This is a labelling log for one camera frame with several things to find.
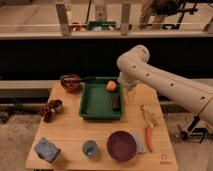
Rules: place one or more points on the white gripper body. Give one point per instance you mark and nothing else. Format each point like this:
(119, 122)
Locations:
(129, 88)

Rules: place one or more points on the dark grape bunch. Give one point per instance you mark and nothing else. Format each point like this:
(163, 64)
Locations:
(47, 112)

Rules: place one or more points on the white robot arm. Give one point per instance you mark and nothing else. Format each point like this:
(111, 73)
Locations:
(193, 96)

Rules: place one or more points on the purple bowl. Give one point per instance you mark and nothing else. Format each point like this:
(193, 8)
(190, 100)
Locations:
(121, 146)

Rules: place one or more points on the orange fruit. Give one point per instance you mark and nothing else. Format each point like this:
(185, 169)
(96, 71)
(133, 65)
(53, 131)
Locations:
(111, 85)

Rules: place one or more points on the dark brown block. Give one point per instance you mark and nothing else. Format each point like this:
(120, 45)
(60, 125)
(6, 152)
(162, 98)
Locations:
(115, 102)

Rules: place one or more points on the green plastic tray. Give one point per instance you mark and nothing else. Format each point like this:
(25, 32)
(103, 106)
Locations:
(96, 100)

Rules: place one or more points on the yellow banana peel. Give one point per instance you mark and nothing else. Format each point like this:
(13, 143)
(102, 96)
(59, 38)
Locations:
(149, 117)

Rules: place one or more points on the orange carrot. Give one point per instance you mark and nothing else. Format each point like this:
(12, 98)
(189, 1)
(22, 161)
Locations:
(148, 133)

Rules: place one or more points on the grey cloth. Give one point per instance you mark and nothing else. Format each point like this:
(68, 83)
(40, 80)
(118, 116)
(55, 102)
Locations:
(139, 142)

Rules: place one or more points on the green background tray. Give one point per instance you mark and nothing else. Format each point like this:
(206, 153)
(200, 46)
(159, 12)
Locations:
(103, 25)

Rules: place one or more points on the small metal cup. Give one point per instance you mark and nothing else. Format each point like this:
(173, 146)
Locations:
(58, 106)

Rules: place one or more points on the small blue cup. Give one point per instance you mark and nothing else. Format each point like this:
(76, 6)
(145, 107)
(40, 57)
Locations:
(90, 148)

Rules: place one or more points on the black wheeled stand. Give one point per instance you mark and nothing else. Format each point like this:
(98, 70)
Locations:
(193, 131)

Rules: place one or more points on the blue sponge block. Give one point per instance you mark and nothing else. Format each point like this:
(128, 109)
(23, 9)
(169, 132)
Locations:
(47, 150)

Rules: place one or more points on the brown pot with handle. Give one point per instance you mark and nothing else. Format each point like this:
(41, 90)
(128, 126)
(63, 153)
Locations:
(72, 82)

